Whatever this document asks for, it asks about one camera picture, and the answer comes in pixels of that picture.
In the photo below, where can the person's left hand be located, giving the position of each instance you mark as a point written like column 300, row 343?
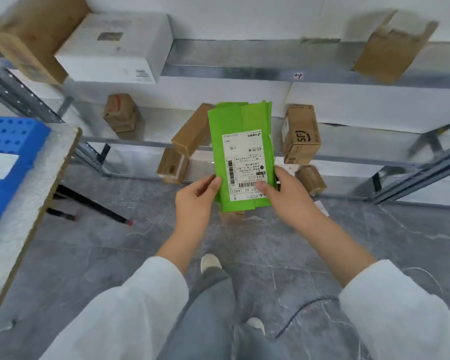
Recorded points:
column 195, row 209

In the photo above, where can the person's right hand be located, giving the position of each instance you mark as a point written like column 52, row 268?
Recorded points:
column 292, row 202

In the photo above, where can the small brown box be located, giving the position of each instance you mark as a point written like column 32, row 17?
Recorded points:
column 231, row 215
column 311, row 179
column 191, row 131
column 120, row 112

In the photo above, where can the brown box with black logo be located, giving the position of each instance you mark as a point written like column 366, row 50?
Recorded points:
column 302, row 134

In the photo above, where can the grey metal shelf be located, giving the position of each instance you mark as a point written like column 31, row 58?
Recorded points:
column 247, row 73
column 416, row 176

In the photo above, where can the white cardboard box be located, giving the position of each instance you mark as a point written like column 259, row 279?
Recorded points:
column 112, row 48

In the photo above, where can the brown box with white label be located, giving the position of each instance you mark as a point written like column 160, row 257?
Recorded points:
column 393, row 48

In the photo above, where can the blue perforated plastic mats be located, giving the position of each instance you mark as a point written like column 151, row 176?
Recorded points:
column 15, row 134

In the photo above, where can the white number card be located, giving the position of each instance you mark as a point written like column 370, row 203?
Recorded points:
column 0, row 165

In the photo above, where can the oblong brown box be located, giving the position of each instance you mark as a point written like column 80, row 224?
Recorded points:
column 33, row 33

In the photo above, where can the person's left forearm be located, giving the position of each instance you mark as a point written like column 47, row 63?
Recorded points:
column 135, row 314

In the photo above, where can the person's right forearm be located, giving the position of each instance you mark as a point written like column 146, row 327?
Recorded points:
column 378, row 296

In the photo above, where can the person's white left shoe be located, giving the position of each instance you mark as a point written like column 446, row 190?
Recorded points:
column 211, row 263

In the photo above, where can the person's white shoe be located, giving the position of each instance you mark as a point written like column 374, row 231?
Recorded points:
column 211, row 263
column 255, row 326

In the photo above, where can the person's left leg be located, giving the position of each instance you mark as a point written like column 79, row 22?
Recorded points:
column 202, row 318

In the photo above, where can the person's leg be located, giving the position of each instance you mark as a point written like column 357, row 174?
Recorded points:
column 202, row 318
column 258, row 346

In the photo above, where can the person's white right shoe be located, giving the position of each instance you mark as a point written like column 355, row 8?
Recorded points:
column 255, row 326

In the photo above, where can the person's right leg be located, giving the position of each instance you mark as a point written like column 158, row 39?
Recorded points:
column 258, row 346

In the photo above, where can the black metal table frame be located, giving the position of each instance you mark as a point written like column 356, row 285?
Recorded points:
column 90, row 206

